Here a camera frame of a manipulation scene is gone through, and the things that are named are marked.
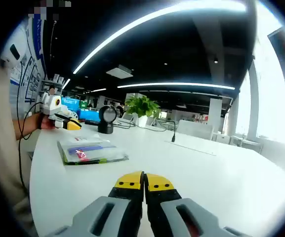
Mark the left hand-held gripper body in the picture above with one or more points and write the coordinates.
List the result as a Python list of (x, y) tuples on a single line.
[(51, 106)]

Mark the black barcode scanner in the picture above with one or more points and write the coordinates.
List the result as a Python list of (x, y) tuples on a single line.
[(107, 116)]

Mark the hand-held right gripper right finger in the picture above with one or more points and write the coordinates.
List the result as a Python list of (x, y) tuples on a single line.
[(167, 209)]

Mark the person's beige clothing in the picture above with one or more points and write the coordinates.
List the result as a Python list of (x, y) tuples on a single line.
[(4, 123)]

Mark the wall poster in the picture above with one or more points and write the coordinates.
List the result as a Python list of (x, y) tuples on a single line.
[(37, 37)]

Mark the white table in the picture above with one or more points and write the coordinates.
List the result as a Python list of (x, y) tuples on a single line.
[(206, 185)]

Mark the green box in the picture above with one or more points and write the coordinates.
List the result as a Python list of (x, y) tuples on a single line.
[(83, 105)]

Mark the white power strip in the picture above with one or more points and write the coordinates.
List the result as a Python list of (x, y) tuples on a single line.
[(194, 148)]

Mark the blue plastic bin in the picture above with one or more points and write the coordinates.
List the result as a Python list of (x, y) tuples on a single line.
[(89, 114), (70, 102)]

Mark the steel sink table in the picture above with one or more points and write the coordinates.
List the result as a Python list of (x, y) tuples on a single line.
[(246, 143)]

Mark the white chest device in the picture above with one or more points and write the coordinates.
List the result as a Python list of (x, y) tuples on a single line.
[(15, 39)]

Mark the white game controller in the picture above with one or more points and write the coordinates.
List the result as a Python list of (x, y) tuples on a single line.
[(74, 114)]

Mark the white storage shelf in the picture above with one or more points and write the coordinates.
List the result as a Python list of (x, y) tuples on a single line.
[(58, 79)]

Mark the ceiling air vent unit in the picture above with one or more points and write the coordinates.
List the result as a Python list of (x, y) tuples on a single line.
[(120, 72)]

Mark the potted green plant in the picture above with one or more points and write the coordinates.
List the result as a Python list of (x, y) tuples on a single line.
[(142, 106)]

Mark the black flat box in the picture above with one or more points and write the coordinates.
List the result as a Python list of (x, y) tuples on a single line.
[(91, 122)]

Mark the clear blue-label sheet goods packet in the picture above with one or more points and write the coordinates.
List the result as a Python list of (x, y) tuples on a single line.
[(95, 151)]

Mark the white partition panel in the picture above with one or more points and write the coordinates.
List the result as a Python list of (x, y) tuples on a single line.
[(194, 129)]

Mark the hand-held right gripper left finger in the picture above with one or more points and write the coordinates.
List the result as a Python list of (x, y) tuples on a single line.
[(122, 209)]

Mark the person's left hand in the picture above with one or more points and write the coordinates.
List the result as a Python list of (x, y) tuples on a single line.
[(47, 123)]

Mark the ceiling light strip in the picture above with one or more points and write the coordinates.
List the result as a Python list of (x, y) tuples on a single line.
[(194, 6), (176, 84)]

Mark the clear white sheet goods packet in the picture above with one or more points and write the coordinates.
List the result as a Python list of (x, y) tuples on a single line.
[(90, 139)]

